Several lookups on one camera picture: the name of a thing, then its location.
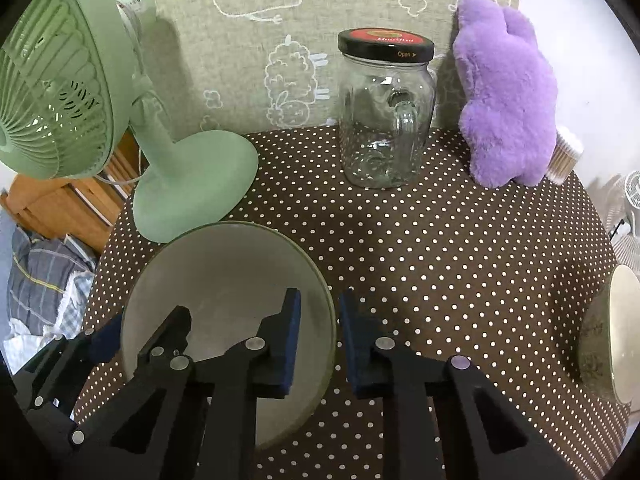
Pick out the plaid clothes pile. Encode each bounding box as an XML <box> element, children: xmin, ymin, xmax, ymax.
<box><xmin>2</xmin><ymin>226</ymin><xmax>99</xmax><ymax>373</ymax></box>

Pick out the wooden chair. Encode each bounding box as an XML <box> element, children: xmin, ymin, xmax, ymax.
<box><xmin>1</xmin><ymin>131</ymin><xmax>146</xmax><ymax>254</ymax></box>

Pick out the large green-rim bowl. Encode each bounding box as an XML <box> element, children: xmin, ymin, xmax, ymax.
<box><xmin>577</xmin><ymin>264</ymin><xmax>639</xmax><ymax>405</ymax></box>

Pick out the floral bowl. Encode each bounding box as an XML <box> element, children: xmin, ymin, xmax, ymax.
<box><xmin>122</xmin><ymin>222</ymin><xmax>336</xmax><ymax>450</ymax></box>

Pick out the glass jar black lid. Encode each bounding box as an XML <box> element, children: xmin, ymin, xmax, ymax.
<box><xmin>337</xmin><ymin>27</ymin><xmax>436</xmax><ymax>188</ymax></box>

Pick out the cotton swab container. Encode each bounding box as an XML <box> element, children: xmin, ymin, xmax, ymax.
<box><xmin>546</xmin><ymin>130</ymin><xmax>584</xmax><ymax>185</ymax></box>

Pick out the purple plush toy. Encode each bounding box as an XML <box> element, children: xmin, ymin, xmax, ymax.
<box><xmin>452</xmin><ymin>0</ymin><xmax>558</xmax><ymax>188</ymax></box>

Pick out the green patterned wall mat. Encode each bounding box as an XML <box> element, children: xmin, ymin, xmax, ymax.
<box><xmin>142</xmin><ymin>0</ymin><xmax>518</xmax><ymax>139</ymax></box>

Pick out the green desk fan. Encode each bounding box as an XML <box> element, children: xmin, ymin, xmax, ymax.
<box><xmin>1</xmin><ymin>0</ymin><xmax>258</xmax><ymax>243</ymax></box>

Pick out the white floor fan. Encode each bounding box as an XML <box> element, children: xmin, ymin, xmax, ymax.
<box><xmin>604</xmin><ymin>170</ymin><xmax>640</xmax><ymax>275</ymax></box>

